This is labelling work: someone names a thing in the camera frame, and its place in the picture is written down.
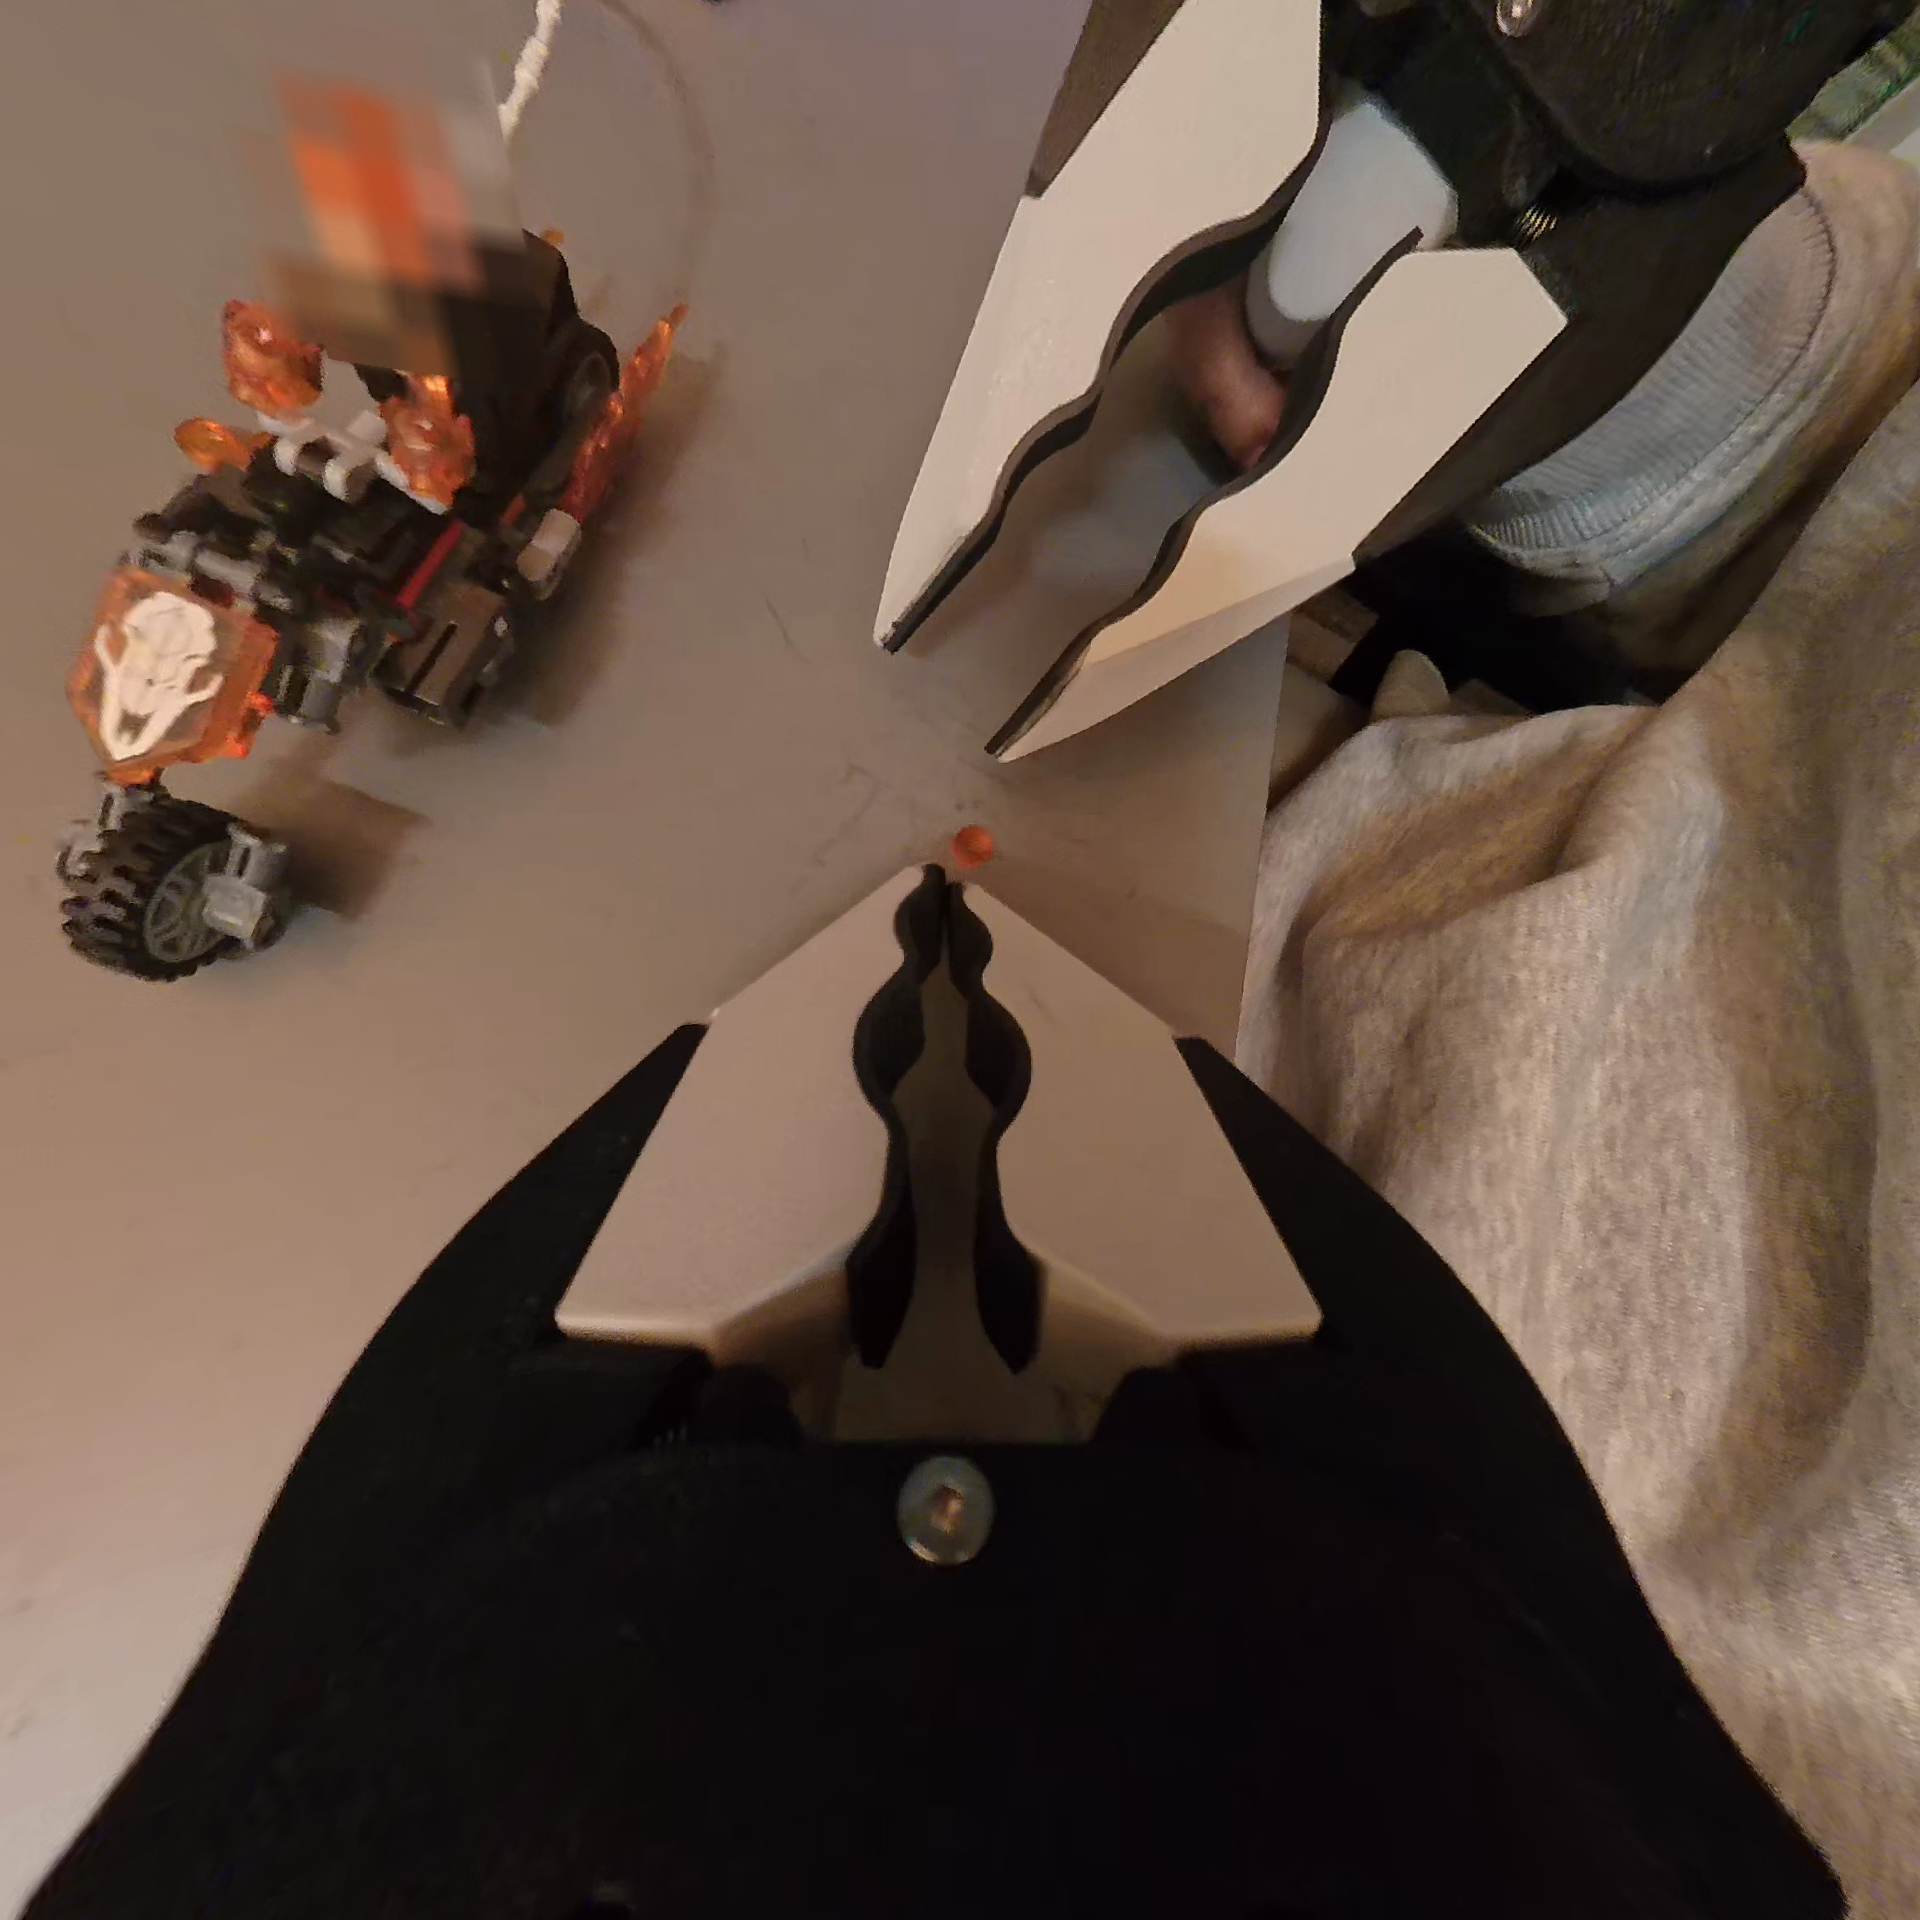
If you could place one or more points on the black flame-headed lego minifigure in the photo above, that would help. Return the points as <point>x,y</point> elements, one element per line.
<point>526,345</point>

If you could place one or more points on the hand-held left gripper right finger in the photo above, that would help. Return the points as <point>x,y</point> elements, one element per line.
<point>1169,1199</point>

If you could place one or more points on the person's right hand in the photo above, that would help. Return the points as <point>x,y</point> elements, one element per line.
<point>1229,389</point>

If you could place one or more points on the black red lego motorcycle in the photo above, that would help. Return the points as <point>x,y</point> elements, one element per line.
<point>298,600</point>

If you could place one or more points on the person's right forearm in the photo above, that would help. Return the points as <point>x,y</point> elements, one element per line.
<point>1681,435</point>

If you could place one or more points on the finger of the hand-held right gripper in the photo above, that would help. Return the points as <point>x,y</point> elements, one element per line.
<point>1112,181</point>
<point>1397,404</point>

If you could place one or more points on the orange round lego stud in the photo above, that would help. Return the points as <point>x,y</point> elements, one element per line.
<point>972,842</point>

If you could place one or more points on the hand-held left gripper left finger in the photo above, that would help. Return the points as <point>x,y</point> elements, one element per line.
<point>718,1199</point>

